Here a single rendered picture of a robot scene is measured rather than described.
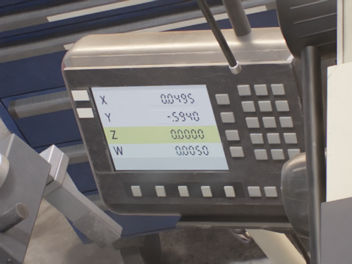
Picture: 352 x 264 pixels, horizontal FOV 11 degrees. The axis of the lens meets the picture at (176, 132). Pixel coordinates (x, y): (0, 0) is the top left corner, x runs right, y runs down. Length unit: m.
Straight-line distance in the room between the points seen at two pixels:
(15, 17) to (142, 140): 0.99
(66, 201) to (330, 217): 0.66
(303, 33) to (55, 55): 1.95
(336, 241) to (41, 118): 2.34
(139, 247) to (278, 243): 1.33
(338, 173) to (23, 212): 0.52
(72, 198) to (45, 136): 1.71
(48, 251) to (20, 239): 2.31
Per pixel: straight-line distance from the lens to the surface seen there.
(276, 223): 2.31
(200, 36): 2.25
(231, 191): 2.29
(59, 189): 1.80
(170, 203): 2.34
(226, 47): 1.59
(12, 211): 1.67
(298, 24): 1.42
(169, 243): 3.88
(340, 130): 1.24
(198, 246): 3.85
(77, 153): 3.50
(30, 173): 1.75
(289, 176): 1.45
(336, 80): 1.27
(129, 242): 3.76
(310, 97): 1.40
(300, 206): 1.45
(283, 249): 2.45
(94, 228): 1.82
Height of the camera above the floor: 2.74
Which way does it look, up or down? 42 degrees down
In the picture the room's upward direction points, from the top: 30 degrees counter-clockwise
